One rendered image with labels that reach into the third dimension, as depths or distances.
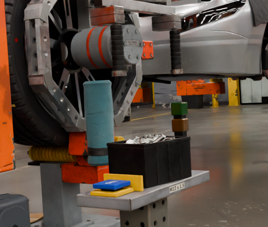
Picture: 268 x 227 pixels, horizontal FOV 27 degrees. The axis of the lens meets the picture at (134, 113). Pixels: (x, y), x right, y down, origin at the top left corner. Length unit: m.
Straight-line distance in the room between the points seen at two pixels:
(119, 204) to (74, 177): 0.58
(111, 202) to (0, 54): 0.46
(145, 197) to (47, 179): 0.68
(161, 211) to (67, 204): 0.54
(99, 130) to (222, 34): 2.74
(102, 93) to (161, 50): 2.71
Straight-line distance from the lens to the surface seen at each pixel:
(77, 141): 1.86
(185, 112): 1.72
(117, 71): 1.62
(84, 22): 1.91
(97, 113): 1.71
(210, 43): 4.33
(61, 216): 2.01
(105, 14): 1.65
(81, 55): 1.86
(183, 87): 7.99
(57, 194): 2.01
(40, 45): 1.70
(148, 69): 4.51
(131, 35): 1.82
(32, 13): 1.73
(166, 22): 1.93
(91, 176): 1.89
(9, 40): 1.73
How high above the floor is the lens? 0.72
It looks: 3 degrees down
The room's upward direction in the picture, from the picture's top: 3 degrees counter-clockwise
